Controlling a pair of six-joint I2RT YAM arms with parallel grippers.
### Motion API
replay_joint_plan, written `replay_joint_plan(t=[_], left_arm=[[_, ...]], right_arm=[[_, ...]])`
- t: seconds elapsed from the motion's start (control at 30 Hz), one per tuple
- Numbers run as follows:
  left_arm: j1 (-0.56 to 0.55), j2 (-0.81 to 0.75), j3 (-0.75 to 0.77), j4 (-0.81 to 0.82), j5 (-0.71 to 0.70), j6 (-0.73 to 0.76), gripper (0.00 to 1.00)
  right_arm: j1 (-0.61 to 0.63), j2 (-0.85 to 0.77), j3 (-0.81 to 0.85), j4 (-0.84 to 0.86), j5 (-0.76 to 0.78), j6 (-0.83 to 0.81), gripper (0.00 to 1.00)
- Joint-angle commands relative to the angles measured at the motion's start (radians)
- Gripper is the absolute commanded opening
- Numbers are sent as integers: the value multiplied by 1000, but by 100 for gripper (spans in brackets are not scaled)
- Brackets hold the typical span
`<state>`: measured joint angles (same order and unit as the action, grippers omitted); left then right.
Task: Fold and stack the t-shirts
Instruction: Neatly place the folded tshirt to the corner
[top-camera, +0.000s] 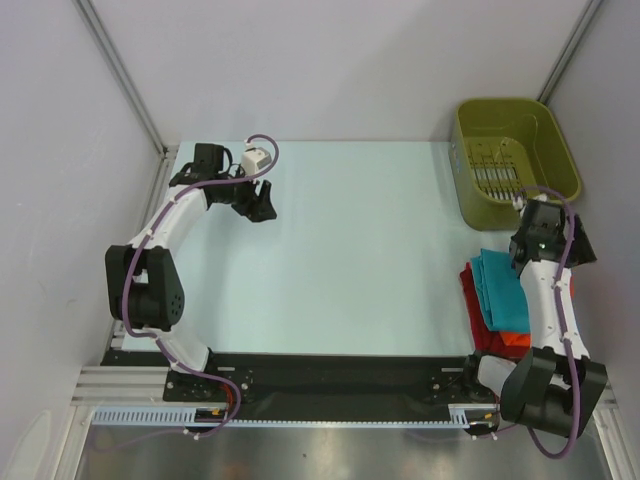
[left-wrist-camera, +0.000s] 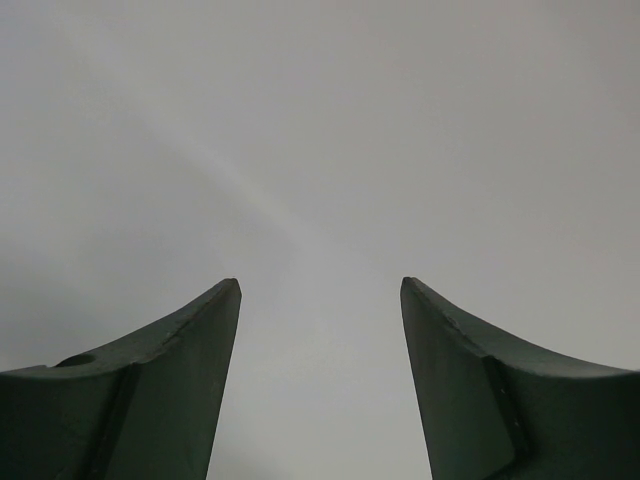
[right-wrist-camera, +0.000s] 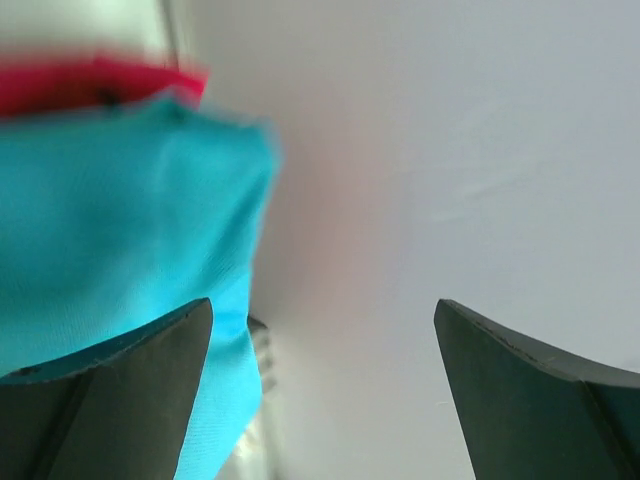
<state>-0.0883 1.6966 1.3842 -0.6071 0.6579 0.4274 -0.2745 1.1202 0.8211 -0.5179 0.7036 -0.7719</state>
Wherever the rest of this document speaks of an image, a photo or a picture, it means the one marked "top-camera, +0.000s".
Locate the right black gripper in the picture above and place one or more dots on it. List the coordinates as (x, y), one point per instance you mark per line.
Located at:
(580, 250)

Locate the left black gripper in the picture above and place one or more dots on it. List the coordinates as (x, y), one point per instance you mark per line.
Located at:
(256, 207)

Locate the teal t shirt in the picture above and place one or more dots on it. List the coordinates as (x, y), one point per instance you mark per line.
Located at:
(501, 297)

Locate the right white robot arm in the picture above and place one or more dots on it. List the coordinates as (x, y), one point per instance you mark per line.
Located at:
(555, 387)

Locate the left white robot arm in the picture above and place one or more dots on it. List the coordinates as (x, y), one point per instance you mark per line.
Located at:
(144, 288)

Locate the olive green plastic basket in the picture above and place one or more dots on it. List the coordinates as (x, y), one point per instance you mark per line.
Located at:
(497, 147)

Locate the orange folded t shirt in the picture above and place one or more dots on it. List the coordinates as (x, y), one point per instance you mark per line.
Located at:
(515, 340)

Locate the red folded t shirt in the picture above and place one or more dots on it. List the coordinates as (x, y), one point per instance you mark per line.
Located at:
(484, 339)

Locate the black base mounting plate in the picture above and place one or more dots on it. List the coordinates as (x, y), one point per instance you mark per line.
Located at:
(316, 409)

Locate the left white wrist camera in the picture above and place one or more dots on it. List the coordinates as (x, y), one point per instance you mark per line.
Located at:
(255, 159)

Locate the white slotted cable duct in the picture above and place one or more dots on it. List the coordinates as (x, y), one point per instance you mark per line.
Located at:
(457, 416)

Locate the aluminium frame rail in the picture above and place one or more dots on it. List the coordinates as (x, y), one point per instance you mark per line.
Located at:
(115, 385)

